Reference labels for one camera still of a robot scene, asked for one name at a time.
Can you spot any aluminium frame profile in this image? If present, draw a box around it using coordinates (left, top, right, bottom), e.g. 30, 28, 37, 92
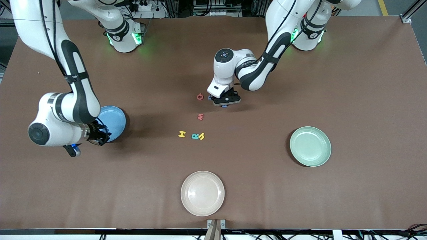
400, 0, 427, 24

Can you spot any black equipment rack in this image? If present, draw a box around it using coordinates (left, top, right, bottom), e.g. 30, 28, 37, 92
192, 0, 264, 18

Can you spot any white power strip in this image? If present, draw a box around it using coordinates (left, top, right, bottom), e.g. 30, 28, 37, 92
128, 0, 167, 19

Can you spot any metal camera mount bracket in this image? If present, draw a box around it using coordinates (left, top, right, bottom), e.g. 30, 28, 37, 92
207, 219, 226, 240

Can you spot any brown table cover sheet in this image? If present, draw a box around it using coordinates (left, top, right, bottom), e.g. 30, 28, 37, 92
0, 16, 427, 230

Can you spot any blue plate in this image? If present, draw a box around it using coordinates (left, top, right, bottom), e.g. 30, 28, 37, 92
97, 106, 126, 143

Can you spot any green plate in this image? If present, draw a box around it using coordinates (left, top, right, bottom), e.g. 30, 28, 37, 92
290, 126, 332, 167

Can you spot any beige plate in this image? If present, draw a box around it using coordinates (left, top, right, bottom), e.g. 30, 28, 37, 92
180, 171, 225, 217

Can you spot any black table edge strip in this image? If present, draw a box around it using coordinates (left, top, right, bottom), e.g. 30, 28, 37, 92
0, 228, 427, 236

